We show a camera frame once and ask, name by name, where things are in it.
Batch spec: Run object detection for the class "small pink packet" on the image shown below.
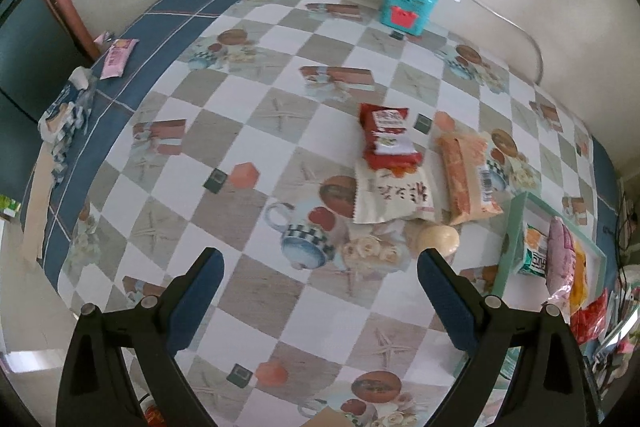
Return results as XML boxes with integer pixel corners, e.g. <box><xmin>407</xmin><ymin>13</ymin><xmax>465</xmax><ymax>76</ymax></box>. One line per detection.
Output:
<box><xmin>100</xmin><ymin>38</ymin><xmax>139</xmax><ymax>80</ymax></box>

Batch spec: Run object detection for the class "pink snack packet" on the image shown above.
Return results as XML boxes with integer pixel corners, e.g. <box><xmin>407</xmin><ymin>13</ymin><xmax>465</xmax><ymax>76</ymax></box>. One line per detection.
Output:
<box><xmin>545</xmin><ymin>216</ymin><xmax>576</xmax><ymax>293</ymax></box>

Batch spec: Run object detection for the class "round pale pastry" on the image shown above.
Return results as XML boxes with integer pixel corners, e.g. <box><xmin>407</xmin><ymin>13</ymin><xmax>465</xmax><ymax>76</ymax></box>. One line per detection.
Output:
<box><xmin>417</xmin><ymin>224</ymin><xmax>460</xmax><ymax>258</ymax></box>

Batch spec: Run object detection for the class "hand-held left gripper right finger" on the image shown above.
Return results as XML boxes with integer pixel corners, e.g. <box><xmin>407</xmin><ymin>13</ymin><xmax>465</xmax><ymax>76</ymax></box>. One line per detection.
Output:
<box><xmin>417</xmin><ymin>248</ymin><xmax>586</xmax><ymax>427</ymax></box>

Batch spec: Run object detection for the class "dark red snack packet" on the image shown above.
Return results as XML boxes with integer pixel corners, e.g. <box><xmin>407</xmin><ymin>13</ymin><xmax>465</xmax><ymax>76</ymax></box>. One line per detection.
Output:
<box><xmin>359</xmin><ymin>103</ymin><xmax>421</xmax><ymax>170</ymax></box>

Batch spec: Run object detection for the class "green orange snack packet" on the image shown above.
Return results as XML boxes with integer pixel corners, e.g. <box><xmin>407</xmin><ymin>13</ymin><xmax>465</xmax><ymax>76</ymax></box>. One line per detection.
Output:
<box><xmin>517</xmin><ymin>223</ymin><xmax>551</xmax><ymax>278</ymax></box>

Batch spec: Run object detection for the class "teal tray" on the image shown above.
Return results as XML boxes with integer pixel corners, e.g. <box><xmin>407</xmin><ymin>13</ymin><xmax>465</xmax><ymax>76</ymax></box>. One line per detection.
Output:
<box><xmin>452</xmin><ymin>191</ymin><xmax>608</xmax><ymax>383</ymax></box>

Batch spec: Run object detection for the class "red object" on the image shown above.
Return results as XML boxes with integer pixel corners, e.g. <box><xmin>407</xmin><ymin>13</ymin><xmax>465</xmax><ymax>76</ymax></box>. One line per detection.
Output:
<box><xmin>142</xmin><ymin>402</ymin><xmax>167</xmax><ymax>427</ymax></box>

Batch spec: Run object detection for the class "yellow snack packet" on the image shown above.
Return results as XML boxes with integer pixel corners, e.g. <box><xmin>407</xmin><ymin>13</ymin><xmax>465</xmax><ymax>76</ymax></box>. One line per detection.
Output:
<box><xmin>570</xmin><ymin>237</ymin><xmax>592</xmax><ymax>314</ymax></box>

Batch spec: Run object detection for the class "thin grey cable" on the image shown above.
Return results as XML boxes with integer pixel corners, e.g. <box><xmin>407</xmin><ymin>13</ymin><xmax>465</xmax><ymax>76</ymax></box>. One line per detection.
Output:
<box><xmin>464</xmin><ymin>0</ymin><xmax>545</xmax><ymax>84</ymax></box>

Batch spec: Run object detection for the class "teal tin box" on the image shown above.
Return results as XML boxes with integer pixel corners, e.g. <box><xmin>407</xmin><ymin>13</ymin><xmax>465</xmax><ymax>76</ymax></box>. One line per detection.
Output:
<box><xmin>378</xmin><ymin>0</ymin><xmax>441</xmax><ymax>37</ymax></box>

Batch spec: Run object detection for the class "white snack packet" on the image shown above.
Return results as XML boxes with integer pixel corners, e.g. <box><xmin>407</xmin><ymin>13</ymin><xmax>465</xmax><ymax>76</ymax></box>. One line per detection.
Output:
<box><xmin>352</xmin><ymin>157</ymin><xmax>437</xmax><ymax>225</ymax></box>

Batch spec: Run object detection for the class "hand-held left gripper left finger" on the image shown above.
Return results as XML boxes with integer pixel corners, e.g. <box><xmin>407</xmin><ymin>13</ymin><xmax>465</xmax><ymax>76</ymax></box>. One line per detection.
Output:
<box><xmin>56</xmin><ymin>247</ymin><xmax>225</xmax><ymax>427</ymax></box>

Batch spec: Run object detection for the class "shiny red snack packet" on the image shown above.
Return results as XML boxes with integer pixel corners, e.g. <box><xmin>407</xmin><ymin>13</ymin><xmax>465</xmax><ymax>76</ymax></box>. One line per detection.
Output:
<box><xmin>570</xmin><ymin>289</ymin><xmax>612</xmax><ymax>343</ymax></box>

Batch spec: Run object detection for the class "blue white printed bag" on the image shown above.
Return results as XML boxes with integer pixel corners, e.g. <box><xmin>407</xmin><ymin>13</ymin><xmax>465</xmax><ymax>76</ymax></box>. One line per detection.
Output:
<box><xmin>39</xmin><ymin>66</ymin><xmax>98</xmax><ymax>188</ymax></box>

